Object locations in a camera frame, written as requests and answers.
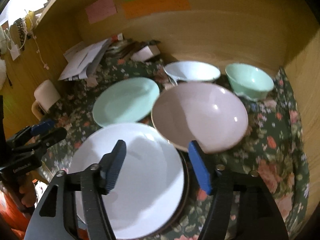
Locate mint green plate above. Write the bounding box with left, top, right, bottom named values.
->
left=92, top=77, right=160, bottom=127

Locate white plate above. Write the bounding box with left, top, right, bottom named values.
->
left=69, top=123, right=184, bottom=239

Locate purple plate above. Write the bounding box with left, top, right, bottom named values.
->
left=150, top=150, right=190, bottom=239

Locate pink bowl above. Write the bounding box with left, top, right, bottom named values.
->
left=151, top=82, right=248, bottom=154

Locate mint green bowl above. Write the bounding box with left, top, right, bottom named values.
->
left=225, top=63, right=274, bottom=101

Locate white bowl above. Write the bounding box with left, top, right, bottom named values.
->
left=164, top=61, right=221, bottom=85

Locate orange sleeve forearm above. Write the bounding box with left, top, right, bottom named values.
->
left=1, top=185, right=30, bottom=239

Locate left hand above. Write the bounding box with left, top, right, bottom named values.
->
left=17, top=173, right=37, bottom=209

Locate cream mug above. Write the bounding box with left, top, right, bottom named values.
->
left=31, top=80, right=61, bottom=121

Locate floral tablecloth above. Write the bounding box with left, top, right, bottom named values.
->
left=40, top=59, right=309, bottom=239

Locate white paper stack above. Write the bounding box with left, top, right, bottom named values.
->
left=59, top=38, right=112, bottom=81

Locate small white box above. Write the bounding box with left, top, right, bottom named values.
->
left=131, top=45, right=161, bottom=62

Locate pink sticky note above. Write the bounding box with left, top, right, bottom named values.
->
left=85, top=0, right=117, bottom=24

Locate orange sticky note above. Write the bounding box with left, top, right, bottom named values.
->
left=121, top=0, right=191, bottom=19

